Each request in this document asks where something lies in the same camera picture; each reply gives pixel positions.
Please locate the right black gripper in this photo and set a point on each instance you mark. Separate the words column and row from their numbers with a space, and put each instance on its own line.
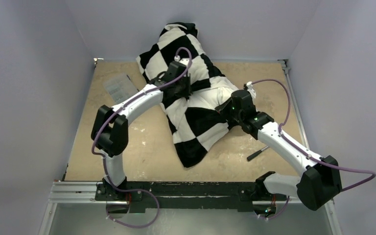
column 223, row 108

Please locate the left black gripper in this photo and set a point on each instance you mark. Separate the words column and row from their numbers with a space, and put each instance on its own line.
column 186, row 92

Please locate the white pillow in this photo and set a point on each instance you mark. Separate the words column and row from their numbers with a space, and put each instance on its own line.
column 218, row 95

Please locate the black white checkered pillowcase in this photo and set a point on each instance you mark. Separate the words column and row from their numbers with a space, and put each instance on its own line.
column 195, row 127

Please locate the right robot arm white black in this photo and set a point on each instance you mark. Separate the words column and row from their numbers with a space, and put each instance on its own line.
column 318, row 180

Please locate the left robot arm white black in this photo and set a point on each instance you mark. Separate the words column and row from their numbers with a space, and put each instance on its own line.
column 110, row 130

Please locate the clear plastic organizer box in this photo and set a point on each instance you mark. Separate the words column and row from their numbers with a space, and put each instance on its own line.
column 120, row 88

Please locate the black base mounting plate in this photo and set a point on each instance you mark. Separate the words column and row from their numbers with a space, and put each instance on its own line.
column 239, row 196

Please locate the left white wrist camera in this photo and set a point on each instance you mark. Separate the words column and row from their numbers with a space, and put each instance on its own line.
column 183, row 63

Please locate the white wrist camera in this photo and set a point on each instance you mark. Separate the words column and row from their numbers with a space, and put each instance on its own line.
column 183, row 63
column 249, row 87

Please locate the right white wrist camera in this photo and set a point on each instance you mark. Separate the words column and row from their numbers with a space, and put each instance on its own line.
column 249, row 87

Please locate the black handled hammer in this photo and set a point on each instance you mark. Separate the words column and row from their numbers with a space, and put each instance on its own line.
column 254, row 155

